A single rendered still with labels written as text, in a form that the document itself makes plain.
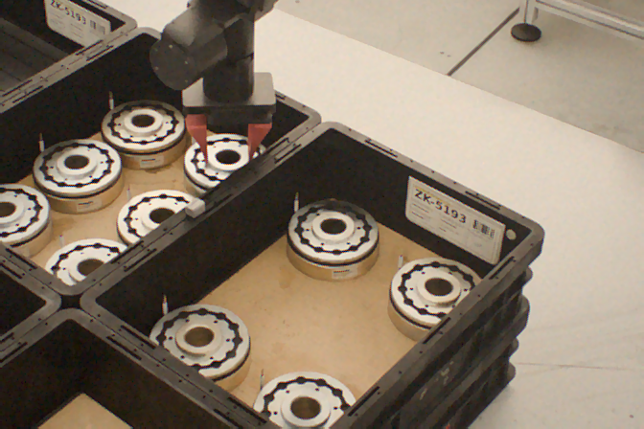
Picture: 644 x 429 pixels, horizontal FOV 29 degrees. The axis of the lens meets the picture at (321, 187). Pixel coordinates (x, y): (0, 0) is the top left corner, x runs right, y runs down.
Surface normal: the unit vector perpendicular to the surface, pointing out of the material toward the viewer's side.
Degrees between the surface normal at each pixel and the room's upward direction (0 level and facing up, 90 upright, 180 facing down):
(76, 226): 0
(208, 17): 10
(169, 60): 88
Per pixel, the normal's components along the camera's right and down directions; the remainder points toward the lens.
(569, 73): 0.04, -0.77
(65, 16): -0.62, 0.48
